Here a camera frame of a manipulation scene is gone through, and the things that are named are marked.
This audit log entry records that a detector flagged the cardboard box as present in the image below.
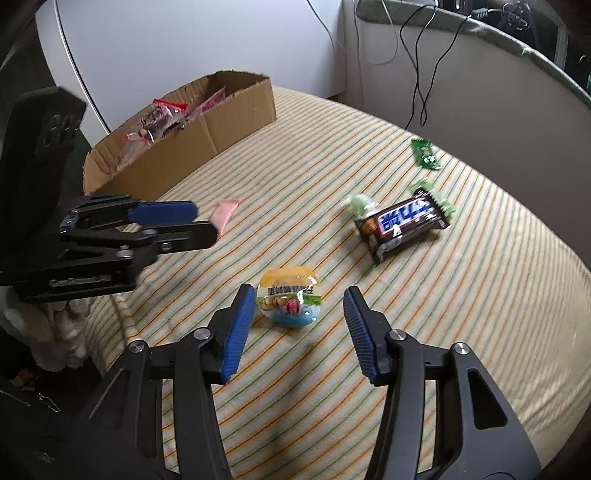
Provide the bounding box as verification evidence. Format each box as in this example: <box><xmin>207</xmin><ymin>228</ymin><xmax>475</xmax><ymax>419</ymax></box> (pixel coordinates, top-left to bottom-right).
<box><xmin>83</xmin><ymin>70</ymin><xmax>277</xmax><ymax>197</ymax></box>

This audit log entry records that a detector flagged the round light green candy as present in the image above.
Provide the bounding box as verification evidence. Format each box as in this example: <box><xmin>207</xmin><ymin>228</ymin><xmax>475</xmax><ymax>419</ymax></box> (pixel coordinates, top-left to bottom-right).
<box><xmin>342</xmin><ymin>194</ymin><xmax>380</xmax><ymax>221</ymax></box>

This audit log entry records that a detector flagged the dark green candy packet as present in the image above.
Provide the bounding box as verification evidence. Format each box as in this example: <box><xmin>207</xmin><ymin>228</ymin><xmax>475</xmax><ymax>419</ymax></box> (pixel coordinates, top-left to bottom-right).
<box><xmin>411</xmin><ymin>137</ymin><xmax>441</xmax><ymax>171</ymax></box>

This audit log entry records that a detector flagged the black cable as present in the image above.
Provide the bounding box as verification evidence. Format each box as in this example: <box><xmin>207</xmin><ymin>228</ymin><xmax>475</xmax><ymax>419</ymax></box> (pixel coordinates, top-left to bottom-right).
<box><xmin>399</xmin><ymin>0</ymin><xmax>472</xmax><ymax>131</ymax></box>

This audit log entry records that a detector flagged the light green candy packet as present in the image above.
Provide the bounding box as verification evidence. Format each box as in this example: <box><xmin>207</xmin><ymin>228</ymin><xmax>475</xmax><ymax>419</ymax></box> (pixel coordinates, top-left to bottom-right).
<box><xmin>410</xmin><ymin>179</ymin><xmax>458</xmax><ymax>219</ymax></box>

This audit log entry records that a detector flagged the yellow jelly cup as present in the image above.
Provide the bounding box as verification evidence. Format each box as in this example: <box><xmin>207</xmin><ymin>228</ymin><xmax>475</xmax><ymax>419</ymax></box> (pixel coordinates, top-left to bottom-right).
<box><xmin>257</xmin><ymin>265</ymin><xmax>322</xmax><ymax>328</ymax></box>

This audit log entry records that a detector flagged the brown chocolate bar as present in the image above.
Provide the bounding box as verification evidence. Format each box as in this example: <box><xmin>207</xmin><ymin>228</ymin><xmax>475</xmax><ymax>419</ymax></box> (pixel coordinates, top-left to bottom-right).
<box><xmin>355</xmin><ymin>189</ymin><xmax>451</xmax><ymax>266</ymax></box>

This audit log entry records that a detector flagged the pink candy packet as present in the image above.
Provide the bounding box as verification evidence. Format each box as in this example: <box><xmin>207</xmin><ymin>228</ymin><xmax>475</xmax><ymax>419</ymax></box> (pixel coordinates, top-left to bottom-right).
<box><xmin>210</xmin><ymin>199</ymin><xmax>243</xmax><ymax>238</ymax></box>

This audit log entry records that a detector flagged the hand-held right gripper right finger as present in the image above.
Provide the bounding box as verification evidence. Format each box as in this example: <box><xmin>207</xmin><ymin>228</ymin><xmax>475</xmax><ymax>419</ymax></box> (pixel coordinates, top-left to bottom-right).
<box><xmin>342</xmin><ymin>285</ymin><xmax>543</xmax><ymax>480</ymax></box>

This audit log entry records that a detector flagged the clear red-ended brown cake packet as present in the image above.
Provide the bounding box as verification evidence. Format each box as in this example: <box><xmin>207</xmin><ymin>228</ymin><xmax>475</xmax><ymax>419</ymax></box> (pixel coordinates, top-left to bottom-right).
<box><xmin>121</xmin><ymin>99</ymin><xmax>190</xmax><ymax>145</ymax></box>

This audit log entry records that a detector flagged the clear red-ended snack packet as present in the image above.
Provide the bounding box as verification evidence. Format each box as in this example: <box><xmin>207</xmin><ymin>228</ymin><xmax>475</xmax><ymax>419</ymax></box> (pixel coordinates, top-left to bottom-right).
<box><xmin>185</xmin><ymin>85</ymin><xmax>228</xmax><ymax>123</ymax></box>

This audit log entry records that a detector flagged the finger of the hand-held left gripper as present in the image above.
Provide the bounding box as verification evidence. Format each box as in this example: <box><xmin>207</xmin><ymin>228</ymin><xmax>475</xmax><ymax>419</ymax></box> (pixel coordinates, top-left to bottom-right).
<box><xmin>58</xmin><ymin>194</ymin><xmax>200</xmax><ymax>232</ymax></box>
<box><xmin>61</xmin><ymin>220</ymin><xmax>219</xmax><ymax>256</ymax></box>

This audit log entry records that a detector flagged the white fluffy cloth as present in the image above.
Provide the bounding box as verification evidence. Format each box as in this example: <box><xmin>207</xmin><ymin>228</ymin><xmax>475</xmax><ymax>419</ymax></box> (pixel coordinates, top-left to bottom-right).
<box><xmin>0</xmin><ymin>295</ymin><xmax>93</xmax><ymax>370</ymax></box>

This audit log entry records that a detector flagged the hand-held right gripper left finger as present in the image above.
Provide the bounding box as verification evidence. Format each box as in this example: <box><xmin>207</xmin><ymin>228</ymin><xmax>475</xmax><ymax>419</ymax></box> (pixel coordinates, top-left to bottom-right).
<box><xmin>69</xmin><ymin>284</ymin><xmax>258</xmax><ymax>480</ymax></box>

